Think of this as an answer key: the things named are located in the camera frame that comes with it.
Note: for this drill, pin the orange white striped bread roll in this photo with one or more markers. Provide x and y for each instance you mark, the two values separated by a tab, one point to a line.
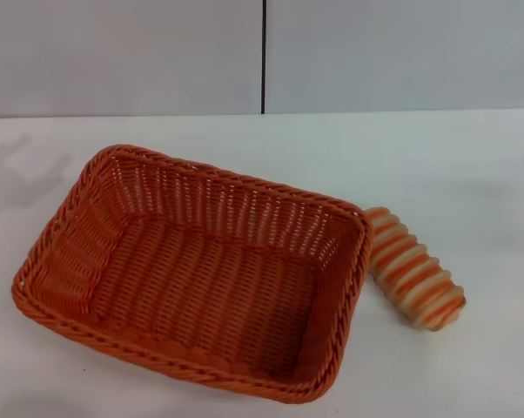
414	270

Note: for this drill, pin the orange woven plastic basket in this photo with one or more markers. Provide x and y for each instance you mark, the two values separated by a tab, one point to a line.
201	287

